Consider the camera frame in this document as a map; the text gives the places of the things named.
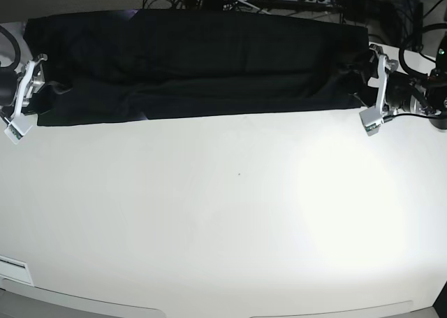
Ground black T-shirt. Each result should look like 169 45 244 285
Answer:
24 10 376 127

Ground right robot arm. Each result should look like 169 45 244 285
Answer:
1 26 47 123

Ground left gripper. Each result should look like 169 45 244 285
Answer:
369 43 398 119

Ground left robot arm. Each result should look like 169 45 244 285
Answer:
360 38 446 136

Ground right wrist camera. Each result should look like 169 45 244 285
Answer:
4 113 32 145

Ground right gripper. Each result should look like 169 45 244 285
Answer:
13 54 47 117

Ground white label plate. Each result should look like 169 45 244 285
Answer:
0 256 34 287

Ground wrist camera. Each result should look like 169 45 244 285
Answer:
4 113 32 145
359 107 383 136

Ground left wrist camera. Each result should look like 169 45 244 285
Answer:
359 107 383 136

